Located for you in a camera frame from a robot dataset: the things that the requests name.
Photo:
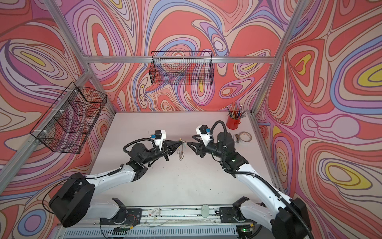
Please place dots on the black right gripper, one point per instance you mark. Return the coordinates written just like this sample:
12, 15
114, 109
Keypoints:
198, 146

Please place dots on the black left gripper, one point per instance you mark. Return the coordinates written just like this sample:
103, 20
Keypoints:
174, 146

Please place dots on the metal keyring organizer yellow grip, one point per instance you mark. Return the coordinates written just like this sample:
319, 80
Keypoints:
181, 150

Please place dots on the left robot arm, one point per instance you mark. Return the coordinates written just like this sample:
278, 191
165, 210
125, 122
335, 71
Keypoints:
73, 202

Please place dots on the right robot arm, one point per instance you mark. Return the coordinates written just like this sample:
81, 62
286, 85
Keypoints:
285, 217

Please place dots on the red pen cup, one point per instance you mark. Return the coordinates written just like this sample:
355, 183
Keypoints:
233, 121

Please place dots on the pens in cup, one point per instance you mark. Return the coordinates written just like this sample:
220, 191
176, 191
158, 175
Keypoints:
242, 112

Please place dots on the tape roll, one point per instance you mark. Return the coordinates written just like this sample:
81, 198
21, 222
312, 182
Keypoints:
245, 137

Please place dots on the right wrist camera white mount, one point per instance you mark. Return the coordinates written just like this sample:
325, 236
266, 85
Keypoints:
204, 133

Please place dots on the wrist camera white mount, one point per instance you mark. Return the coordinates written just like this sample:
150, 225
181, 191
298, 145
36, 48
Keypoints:
158, 137
204, 133

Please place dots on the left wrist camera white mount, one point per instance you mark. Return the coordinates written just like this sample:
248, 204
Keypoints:
158, 137

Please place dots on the white label tag on rail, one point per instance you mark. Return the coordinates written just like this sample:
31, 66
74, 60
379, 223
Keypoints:
154, 212

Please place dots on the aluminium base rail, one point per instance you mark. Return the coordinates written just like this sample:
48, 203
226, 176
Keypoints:
174, 222

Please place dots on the black wire basket back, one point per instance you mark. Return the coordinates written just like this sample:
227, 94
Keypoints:
177, 67

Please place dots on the black wire basket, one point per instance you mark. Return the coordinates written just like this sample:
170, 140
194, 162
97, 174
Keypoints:
177, 67
66, 126

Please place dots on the black wire basket left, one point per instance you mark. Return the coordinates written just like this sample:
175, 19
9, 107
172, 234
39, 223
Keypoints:
66, 126

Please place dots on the aluminium frame post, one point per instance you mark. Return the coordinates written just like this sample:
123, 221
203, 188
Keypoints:
72, 42

